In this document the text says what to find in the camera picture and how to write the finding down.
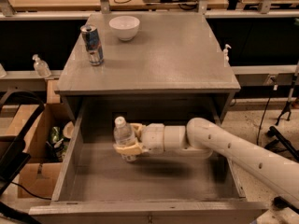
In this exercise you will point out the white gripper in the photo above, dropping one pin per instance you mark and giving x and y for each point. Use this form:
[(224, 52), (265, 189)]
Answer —
[(153, 137)]

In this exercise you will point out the clear plastic water bottle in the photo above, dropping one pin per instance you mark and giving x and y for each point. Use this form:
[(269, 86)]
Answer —
[(124, 136)]

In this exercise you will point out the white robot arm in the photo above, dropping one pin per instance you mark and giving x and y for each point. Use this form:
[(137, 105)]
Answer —
[(201, 137)]

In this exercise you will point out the open grey top drawer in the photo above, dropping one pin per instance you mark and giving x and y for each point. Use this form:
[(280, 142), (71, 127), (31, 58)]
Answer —
[(96, 186)]

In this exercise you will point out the clear pump sanitizer bottle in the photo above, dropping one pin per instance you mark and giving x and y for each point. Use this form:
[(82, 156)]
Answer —
[(41, 66)]

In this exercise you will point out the small white pump bottle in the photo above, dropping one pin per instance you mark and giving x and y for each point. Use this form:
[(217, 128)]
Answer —
[(227, 47)]

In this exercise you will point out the grey wooden cabinet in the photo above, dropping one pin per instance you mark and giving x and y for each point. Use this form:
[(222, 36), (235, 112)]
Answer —
[(172, 52)]

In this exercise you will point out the green can in box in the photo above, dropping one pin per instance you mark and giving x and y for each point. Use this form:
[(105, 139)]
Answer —
[(54, 134)]

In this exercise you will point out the brown cardboard box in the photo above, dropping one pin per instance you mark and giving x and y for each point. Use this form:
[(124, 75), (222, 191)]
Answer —
[(39, 176)]

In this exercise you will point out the white ceramic bowl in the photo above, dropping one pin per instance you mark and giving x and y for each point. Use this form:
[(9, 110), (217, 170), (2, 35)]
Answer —
[(124, 28)]

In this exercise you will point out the blue silver drink can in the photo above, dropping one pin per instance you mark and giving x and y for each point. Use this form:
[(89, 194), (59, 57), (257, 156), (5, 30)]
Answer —
[(93, 44)]

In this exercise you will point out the black tripod stand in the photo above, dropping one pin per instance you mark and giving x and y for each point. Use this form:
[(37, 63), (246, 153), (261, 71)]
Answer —
[(287, 109)]

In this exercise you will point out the black chair frame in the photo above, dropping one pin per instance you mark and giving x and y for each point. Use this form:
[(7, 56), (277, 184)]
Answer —
[(12, 155)]

